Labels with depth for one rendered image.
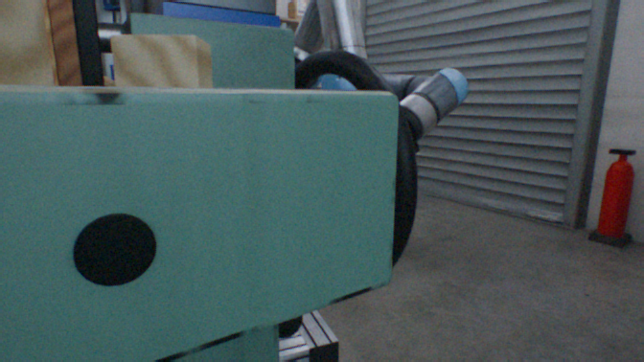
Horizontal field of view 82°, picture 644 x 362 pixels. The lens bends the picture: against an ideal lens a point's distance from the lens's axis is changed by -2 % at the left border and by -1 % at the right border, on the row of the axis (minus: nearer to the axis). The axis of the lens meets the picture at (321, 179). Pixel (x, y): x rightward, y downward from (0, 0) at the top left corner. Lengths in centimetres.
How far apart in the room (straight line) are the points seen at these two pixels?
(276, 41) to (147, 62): 15
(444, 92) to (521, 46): 258
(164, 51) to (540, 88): 305
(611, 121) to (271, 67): 285
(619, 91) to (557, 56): 45
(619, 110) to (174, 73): 296
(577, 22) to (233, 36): 294
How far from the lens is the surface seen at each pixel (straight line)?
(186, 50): 23
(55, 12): 31
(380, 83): 37
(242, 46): 33
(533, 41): 326
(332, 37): 73
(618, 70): 308
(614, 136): 308
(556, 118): 314
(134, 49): 23
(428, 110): 69
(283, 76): 35
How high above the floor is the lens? 90
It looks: 12 degrees down
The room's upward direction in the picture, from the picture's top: straight up
